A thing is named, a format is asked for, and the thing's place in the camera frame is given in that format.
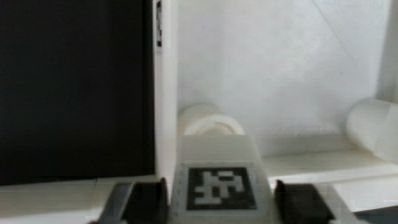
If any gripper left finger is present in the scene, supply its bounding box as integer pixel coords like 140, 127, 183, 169
89, 179, 169, 224

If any white square tabletop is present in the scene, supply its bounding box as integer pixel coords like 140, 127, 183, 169
153, 0, 398, 176

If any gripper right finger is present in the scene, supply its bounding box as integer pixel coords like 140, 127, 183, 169
273, 181, 334, 224

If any white table leg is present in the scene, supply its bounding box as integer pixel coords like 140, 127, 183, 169
167, 134, 281, 224

